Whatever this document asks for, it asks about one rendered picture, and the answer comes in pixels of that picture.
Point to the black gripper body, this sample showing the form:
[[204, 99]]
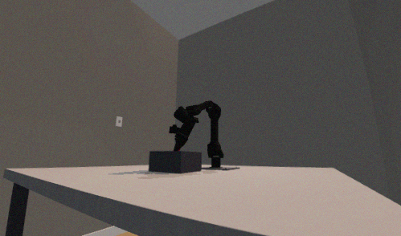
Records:
[[183, 136]]

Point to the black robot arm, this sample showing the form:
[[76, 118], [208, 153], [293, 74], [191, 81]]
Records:
[[186, 117]]

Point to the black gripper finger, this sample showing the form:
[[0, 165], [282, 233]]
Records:
[[178, 145]]

